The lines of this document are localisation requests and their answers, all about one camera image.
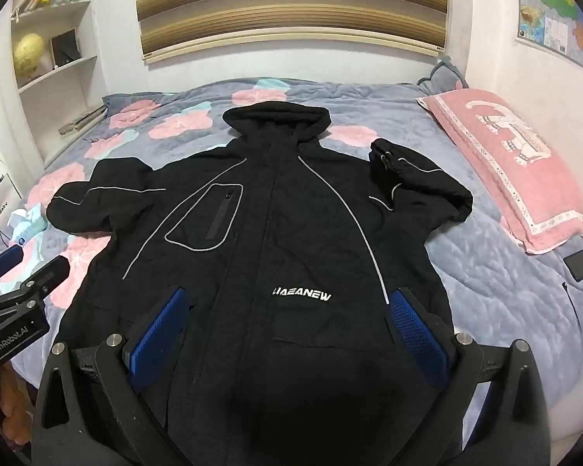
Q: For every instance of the colourful map poster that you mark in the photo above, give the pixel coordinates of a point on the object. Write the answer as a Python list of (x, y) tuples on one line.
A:
[(558, 14)]

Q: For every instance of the black picture frame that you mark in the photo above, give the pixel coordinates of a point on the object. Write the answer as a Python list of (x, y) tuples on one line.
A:
[(64, 47)]

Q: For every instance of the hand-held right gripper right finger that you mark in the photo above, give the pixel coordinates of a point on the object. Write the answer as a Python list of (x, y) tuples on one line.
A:
[(415, 335)]

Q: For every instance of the black hooded jacket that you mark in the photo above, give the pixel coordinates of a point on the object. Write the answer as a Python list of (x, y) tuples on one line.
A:
[(282, 233)]

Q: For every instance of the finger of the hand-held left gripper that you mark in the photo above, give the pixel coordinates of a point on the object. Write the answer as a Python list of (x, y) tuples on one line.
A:
[(5, 262), (48, 274)]

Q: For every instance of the light blue tissue packet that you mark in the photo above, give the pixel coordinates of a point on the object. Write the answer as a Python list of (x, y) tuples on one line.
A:
[(29, 225)]

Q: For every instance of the white bookshelf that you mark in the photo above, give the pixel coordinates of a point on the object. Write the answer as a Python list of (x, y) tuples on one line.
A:
[(73, 82)]

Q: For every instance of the black phone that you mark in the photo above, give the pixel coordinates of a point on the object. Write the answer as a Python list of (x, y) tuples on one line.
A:
[(582, 264)]

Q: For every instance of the person's left hand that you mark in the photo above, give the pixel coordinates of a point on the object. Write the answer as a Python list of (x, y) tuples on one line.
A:
[(15, 398)]

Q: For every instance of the grey pillow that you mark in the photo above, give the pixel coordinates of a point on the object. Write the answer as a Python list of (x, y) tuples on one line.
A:
[(444, 77)]

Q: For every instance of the grey floral blanket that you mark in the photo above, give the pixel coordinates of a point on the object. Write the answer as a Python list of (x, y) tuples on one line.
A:
[(490, 281)]

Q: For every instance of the pink pillow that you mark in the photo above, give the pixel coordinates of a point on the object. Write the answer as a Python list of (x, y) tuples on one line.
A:
[(505, 165)]

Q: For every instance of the yellow globe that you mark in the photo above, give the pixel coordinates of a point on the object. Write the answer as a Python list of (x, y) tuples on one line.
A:
[(29, 57)]

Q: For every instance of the striped window blind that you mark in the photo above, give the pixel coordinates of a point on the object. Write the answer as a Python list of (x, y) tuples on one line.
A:
[(291, 9)]

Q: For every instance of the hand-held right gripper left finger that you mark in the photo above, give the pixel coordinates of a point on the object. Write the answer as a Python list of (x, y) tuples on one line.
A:
[(158, 335)]

